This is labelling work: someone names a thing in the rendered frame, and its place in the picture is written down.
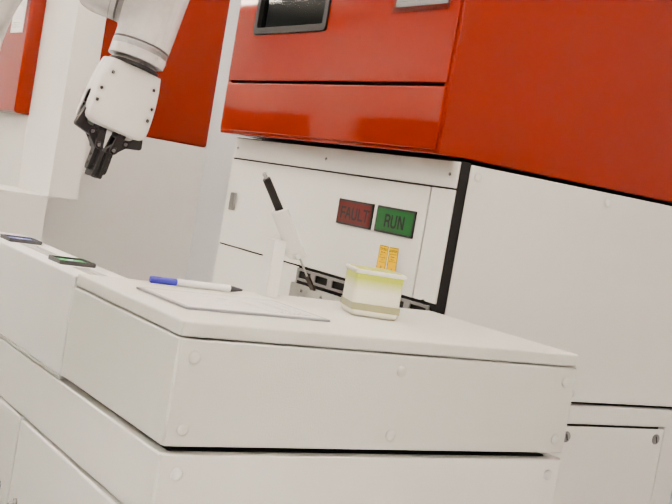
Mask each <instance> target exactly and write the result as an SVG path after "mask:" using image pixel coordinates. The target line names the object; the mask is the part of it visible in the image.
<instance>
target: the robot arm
mask: <svg viewBox="0 0 672 504"><path fill-rule="evenodd" d="M22 1H23V0H0V49H1V46H2V42H3V39H4V36H5V34H6V31H7V29H8V27H9V24H10V22H11V20H12V18H13V16H14V14H15V12H16V10H17V9H18V7H19V5H20V4H21V2H22ZM79 1H80V3H81V4H82V5H83V6H84V7H85V8H87V9H88V10H90V11H92V12H94V13H96V14H98V15H101V16H103V17H106V18H109V19H111V20H114V21H116V22H117V23H118V26H117V29H116V31H115V34H114V37H113V39H112V42H111V45H110V47H109V50H108V51H109V53H110V54H112V55H110V56H103V58H102V59H101V61H100V62H99V64H98V65H97V67H96V69H95V71H94V73H93V74H92V76H91V78H90V80H89V82H88V84H87V86H86V88H85V90H84V93H83V95H82V97H81V99H80V102H79V104H78V107H77V110H76V115H77V117H76V118H75V120H74V124H75V125H76V126H77V127H78V128H80V129H81V130H83V131H84V132H85V133H86V135H87V138H88V140H89V145H90V147H91V149H90V152H89V154H88V157H87V160H86V162H85V165H84V167H85V168H86V170H85V174H86V175H89V176H91V177H94V178H97V179H101V178H102V176H103V175H105V174H106V172H107V170H108V167H109V165H110V162H111V159H112V157H113V155H115V154H117V153H118V152H120V151H122V150H124V149H131V150H138V151H139V150H141V149H142V142H143V140H144V139H145V137H146V135H147V133H148V131H149V128H150V125H151V122H152V119H153V116H154V112H155V109H156V105H157V100H158V95H159V90H160V82H161V79H160V78H158V73H157V72H155V71H163V69H164V68H165V66H166V61H167V59H168V57H169V54H170V52H171V49H172V46H173V44H174V41H175V38H176V36H177V33H178V30H179V28H180V25H181V22H182V19H183V17H184V14H185V11H186V9H187V6H188V3H189V1H190V0H79ZM91 125H92V126H91ZM106 131H107V132H109V133H111V136H110V138H109V140H108V142H107V143H106V145H105V147H104V148H103V145H104V141H105V136H106ZM125 139H132V140H131V141H125Z"/></svg>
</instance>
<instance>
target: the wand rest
mask: <svg viewBox="0 0 672 504"><path fill-rule="evenodd" d="M271 214H272V217H273V219H274V222H275V224H276V227H277V229H278V231H279V234H280V236H281V239H282V240H279V239H273V238H266V239H265V245H264V251H263V257H262V263H261V269H260V275H259V281H258V287H257V294H260V295H263V296H266V297H276V298H277V295H278V289H279V283H280V277H281V272H282V266H283V260H284V254H285V249H286V251H287V252H286V255H287V258H289V259H292V260H299V259H300V258H303V257H306V252H305V250H304V247H303V245H302V242H301V240H300V237H299V235H298V232H297V230H296V227H295V225H294V222H293V220H292V217H291V215H290V212H289V210H288V208H286V209H282V210H279V211H275V209H274V208H273V210H272V211H271Z"/></svg>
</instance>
